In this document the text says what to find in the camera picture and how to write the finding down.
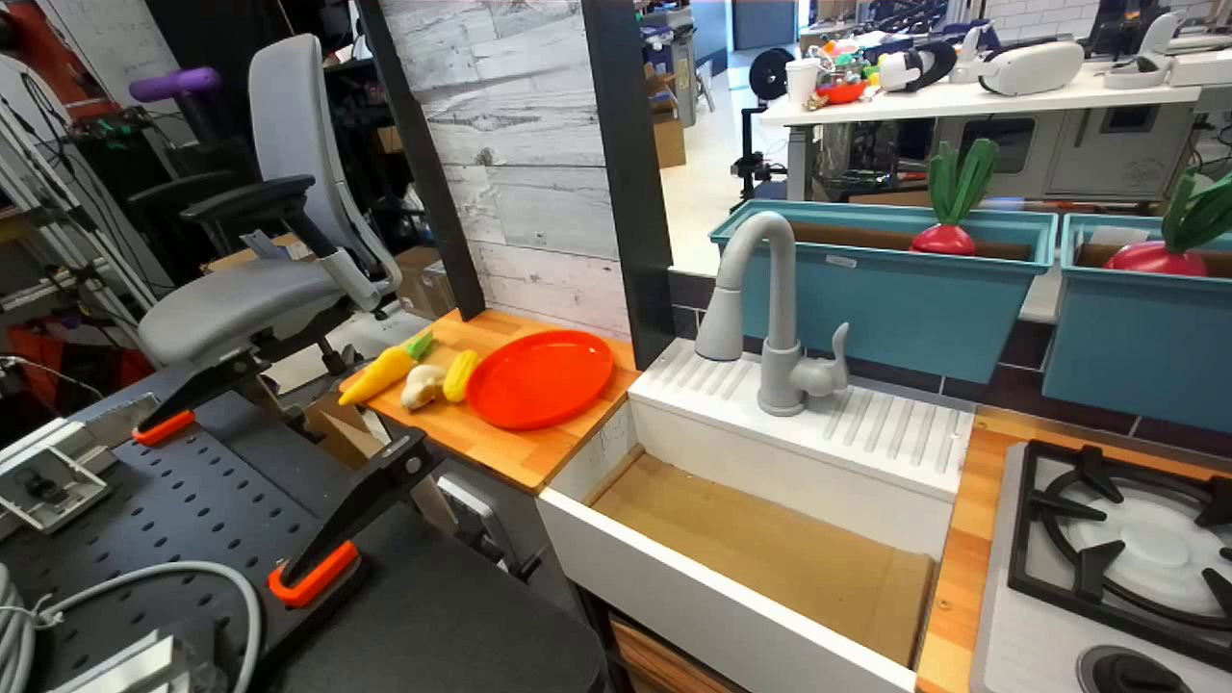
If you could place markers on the yellow toy corn cob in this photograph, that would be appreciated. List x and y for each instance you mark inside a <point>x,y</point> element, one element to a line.
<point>459,374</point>

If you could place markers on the grey office chair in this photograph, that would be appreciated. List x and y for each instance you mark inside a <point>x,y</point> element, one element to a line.
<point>308,252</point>

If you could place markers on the left red toy radish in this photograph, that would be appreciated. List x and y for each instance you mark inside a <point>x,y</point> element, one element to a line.
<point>955,188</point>

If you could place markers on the far black orange clamp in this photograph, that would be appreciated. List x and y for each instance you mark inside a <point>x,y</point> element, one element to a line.
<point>179,409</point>

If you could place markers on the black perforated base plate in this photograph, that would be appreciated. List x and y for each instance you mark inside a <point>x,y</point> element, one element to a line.
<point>231,490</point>

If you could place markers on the white background table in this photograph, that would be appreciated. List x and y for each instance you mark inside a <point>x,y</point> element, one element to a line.
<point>1089,89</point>

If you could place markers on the right red toy radish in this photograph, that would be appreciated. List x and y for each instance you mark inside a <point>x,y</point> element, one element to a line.
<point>1193,216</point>

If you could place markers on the white toy mushroom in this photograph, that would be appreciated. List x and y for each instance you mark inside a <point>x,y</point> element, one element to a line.
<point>420,387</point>

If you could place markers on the black orange clamp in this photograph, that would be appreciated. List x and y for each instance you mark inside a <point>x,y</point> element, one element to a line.
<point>332,554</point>
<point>179,409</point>

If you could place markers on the grey toy faucet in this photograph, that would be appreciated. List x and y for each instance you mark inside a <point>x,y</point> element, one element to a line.
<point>788,378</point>

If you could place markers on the red toy radish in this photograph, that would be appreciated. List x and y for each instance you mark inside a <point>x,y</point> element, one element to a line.
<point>955,188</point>
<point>1193,216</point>

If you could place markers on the orange plastic plate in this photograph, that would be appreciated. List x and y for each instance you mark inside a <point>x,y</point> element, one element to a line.
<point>539,378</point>

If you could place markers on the left teal planter box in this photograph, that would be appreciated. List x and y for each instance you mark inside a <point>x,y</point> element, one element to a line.
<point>931,314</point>

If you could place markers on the white toy sink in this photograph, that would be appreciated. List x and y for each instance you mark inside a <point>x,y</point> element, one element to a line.
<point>782,554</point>

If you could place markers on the teal planter box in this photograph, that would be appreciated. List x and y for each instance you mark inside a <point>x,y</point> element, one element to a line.
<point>931,314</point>
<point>1143,346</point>

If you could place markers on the right teal planter box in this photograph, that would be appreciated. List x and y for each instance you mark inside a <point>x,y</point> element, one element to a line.
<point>1143,346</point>

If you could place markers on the near black orange clamp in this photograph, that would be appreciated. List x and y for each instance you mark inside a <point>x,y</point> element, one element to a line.
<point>332,554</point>

